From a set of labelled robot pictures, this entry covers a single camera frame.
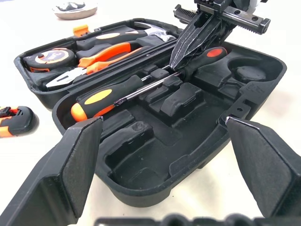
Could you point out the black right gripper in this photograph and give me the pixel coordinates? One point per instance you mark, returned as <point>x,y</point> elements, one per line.
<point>237,14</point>

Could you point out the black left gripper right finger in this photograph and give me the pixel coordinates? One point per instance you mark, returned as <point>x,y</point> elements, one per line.
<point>265,164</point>

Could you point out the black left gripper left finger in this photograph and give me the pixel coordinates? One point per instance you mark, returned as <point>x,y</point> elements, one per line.
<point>58,169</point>

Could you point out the black screwdriver with red spot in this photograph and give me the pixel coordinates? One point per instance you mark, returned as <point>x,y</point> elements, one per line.
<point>202,62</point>

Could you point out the black plastic tool case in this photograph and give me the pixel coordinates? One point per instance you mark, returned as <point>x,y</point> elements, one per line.
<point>178,141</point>

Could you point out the orange case latch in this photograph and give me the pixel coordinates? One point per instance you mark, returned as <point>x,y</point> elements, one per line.
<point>80,30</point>

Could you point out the orange and black utility knife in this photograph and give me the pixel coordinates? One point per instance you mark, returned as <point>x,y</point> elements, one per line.
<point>16,121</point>

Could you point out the black and orange screwdriver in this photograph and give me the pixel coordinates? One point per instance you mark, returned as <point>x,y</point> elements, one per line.
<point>105,99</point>

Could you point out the black and orange tape measure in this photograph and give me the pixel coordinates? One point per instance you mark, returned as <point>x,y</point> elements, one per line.
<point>50,58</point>

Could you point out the silver metal bowl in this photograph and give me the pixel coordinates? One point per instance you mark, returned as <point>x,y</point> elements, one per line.
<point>75,11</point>

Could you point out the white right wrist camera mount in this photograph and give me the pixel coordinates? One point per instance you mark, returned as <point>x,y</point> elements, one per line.
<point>254,3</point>

